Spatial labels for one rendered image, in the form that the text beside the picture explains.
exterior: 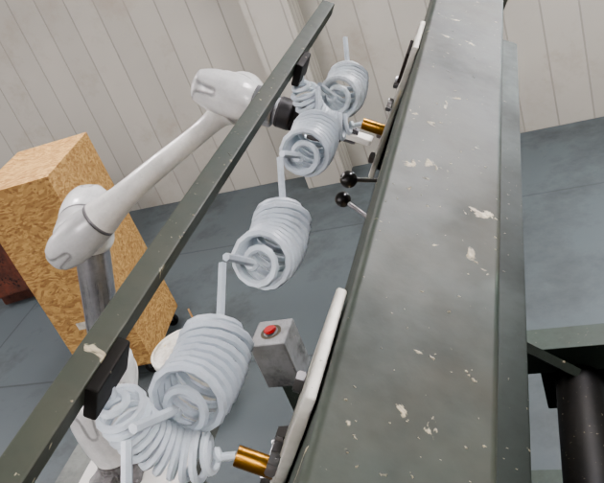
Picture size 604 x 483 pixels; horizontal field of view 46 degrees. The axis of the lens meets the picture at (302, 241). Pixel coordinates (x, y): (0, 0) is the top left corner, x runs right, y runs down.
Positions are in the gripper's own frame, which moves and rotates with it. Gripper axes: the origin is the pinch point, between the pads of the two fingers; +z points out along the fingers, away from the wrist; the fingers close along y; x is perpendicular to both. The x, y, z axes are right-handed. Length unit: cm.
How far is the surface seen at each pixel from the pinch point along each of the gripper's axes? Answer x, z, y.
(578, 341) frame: -6, 75, 42
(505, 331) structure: 89, 24, -30
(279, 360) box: -1, -2, 82
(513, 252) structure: 73, 25, -30
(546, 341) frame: -7, 68, 46
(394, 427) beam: 126, 10, -51
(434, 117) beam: 88, 9, -51
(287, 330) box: -7, -3, 75
